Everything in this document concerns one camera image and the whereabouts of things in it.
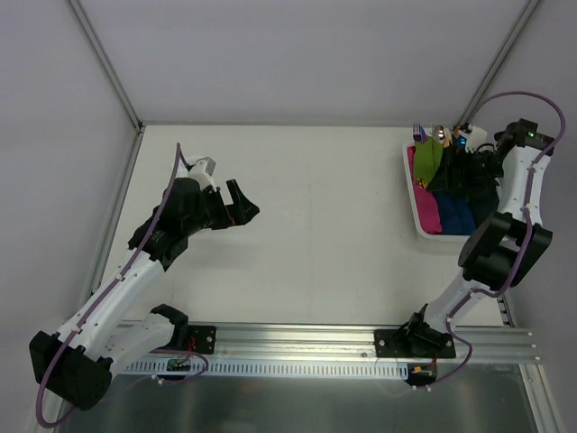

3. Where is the silver spoon in tray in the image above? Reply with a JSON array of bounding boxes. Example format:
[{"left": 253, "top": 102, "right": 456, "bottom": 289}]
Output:
[{"left": 432, "top": 124, "right": 452, "bottom": 148}]

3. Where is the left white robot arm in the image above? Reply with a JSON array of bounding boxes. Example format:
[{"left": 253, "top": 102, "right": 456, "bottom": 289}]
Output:
[{"left": 29, "top": 178, "right": 260, "bottom": 410}]

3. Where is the purple fork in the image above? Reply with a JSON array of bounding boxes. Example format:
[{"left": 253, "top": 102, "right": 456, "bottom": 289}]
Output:
[{"left": 412, "top": 123, "right": 428, "bottom": 143}]

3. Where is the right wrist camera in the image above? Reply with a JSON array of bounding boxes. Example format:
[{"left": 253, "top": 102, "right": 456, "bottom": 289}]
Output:
[{"left": 465, "top": 125, "right": 488, "bottom": 152}]

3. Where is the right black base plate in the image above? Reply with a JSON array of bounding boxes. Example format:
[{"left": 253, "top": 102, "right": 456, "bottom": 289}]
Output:
[{"left": 373, "top": 323, "right": 456, "bottom": 359}]

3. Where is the magenta paper napkin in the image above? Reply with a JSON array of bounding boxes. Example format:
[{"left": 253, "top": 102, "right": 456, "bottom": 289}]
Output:
[{"left": 413, "top": 181, "right": 443, "bottom": 235}]

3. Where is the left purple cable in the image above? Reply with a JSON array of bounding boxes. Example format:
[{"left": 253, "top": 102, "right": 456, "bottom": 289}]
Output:
[{"left": 35, "top": 143, "right": 211, "bottom": 428}]

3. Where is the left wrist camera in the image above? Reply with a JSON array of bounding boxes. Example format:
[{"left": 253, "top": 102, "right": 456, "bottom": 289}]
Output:
[{"left": 188, "top": 157, "right": 216, "bottom": 190}]

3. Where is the white napkin tray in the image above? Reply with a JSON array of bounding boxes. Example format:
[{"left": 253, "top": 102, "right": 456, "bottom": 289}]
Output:
[{"left": 402, "top": 134, "right": 477, "bottom": 244}]

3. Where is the white slotted cable duct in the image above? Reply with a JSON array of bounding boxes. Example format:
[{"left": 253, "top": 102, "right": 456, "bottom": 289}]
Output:
[{"left": 124, "top": 356, "right": 408, "bottom": 381}]

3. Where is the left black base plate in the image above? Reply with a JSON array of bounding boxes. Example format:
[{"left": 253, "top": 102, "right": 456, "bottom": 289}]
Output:
[{"left": 184, "top": 325, "right": 217, "bottom": 355}]

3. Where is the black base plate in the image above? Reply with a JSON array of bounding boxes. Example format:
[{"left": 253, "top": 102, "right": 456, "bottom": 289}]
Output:
[
  {"left": 373, "top": 323, "right": 456, "bottom": 359},
  {"left": 184, "top": 325, "right": 217, "bottom": 355}
]

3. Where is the green rolled napkin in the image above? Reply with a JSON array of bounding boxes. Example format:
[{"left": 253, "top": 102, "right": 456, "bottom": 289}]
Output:
[{"left": 412, "top": 137, "right": 444, "bottom": 189}]

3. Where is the dark teal rolled napkin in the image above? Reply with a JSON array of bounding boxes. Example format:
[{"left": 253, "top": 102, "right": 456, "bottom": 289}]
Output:
[{"left": 468, "top": 185, "right": 499, "bottom": 226}]

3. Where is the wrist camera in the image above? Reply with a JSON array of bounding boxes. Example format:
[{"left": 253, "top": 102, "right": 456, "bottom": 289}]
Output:
[
  {"left": 465, "top": 125, "right": 488, "bottom": 152},
  {"left": 188, "top": 157, "right": 216, "bottom": 190}
]

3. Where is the blue rolled napkin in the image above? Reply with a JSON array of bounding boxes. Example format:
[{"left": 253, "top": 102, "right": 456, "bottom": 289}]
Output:
[{"left": 434, "top": 192, "right": 477, "bottom": 235}]

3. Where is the blue spoon in tray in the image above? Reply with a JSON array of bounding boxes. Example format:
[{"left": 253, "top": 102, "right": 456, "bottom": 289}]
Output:
[{"left": 457, "top": 134, "right": 469, "bottom": 149}]

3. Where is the aluminium mounting rail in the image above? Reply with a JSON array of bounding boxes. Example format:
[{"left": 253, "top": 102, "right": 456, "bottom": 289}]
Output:
[{"left": 116, "top": 318, "right": 542, "bottom": 364}]

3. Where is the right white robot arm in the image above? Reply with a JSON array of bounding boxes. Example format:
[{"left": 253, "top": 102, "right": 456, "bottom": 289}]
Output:
[{"left": 386, "top": 119, "right": 555, "bottom": 358}]

